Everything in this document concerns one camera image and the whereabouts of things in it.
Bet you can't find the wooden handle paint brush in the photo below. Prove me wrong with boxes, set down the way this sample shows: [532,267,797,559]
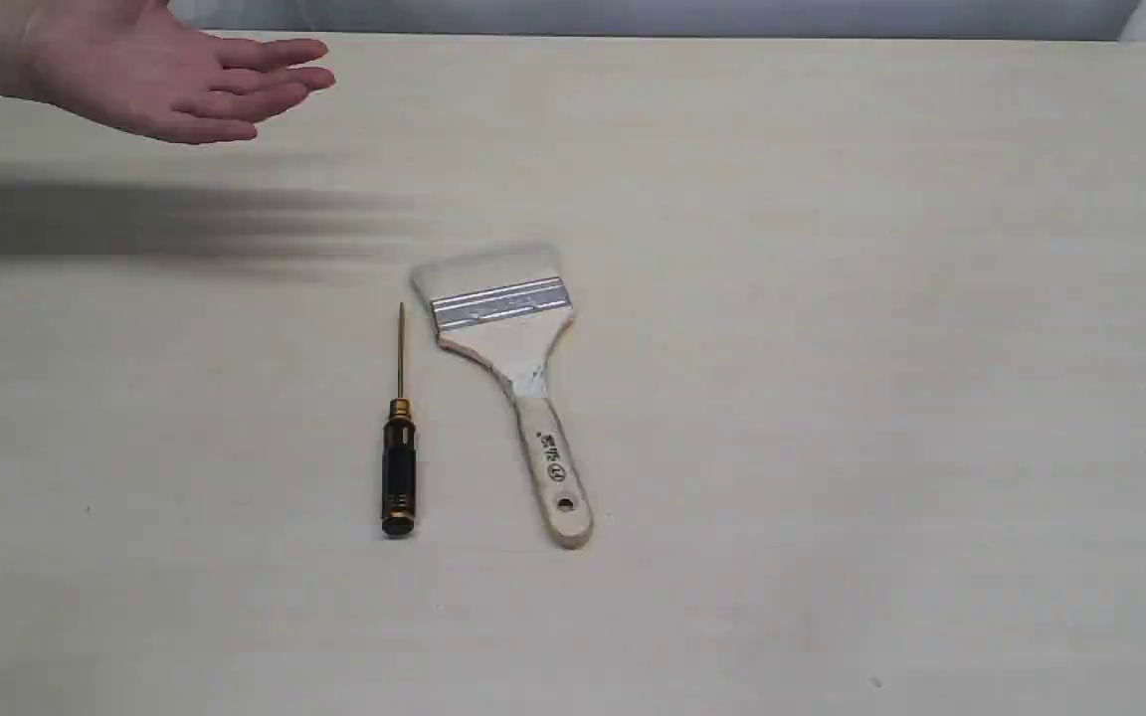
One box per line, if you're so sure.
[411,244,595,550]

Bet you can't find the person's bare hand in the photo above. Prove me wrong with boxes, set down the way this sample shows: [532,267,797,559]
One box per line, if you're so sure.
[0,1,336,145]

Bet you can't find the black and gold screwdriver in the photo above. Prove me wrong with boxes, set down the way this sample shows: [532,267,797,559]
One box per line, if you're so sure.
[379,302,418,538]

